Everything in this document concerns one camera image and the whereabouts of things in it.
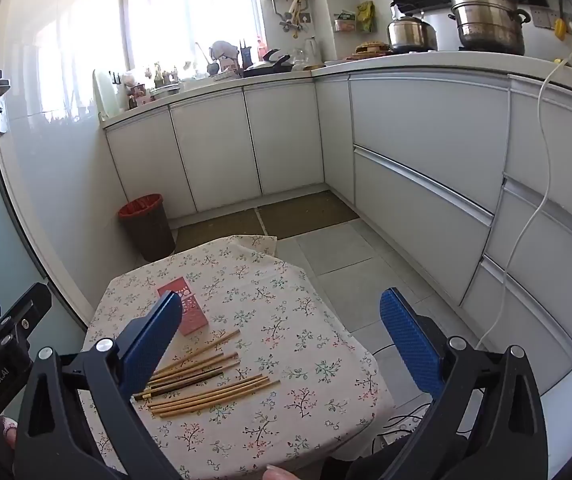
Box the floral tablecloth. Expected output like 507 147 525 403
85 235 393 479

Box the white power cable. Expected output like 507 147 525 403
474 44 572 351

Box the black chopstick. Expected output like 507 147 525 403
133 361 239 401

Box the yellow green snack bag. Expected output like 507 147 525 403
355 0 377 34

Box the steel kettle pot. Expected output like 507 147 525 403
388 3 438 54

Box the left hand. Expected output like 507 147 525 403
1 416 17 450

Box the right hand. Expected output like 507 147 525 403
262 465 300 480

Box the brown floor mat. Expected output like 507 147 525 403
175 191 357 252

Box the black frying pan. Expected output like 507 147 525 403
241 49 293 78

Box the pink perforated utensil holder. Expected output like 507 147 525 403
158 276 208 336

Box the large steel stock pot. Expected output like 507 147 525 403
448 0 531 55

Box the brown trash bin red liner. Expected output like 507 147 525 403
118 193 175 262

